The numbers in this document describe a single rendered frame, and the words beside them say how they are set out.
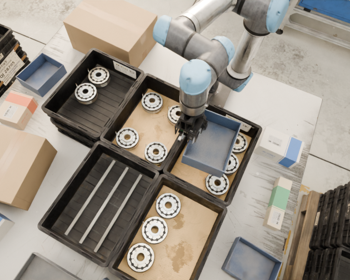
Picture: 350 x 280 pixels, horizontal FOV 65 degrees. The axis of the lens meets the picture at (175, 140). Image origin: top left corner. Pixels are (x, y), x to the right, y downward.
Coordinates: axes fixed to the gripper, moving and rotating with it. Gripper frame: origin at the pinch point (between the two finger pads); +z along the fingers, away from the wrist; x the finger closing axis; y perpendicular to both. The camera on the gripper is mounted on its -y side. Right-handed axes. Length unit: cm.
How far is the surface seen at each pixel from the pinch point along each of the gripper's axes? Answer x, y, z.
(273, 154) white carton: 34, -25, 39
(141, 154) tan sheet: -21.4, 5.7, 27.9
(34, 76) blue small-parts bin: -99, -12, 34
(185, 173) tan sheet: -0.2, 5.2, 29.8
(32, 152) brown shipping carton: -62, 27, 21
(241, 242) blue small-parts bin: 34, 19, 45
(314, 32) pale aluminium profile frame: 41, -196, 103
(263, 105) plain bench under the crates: 21, -55, 45
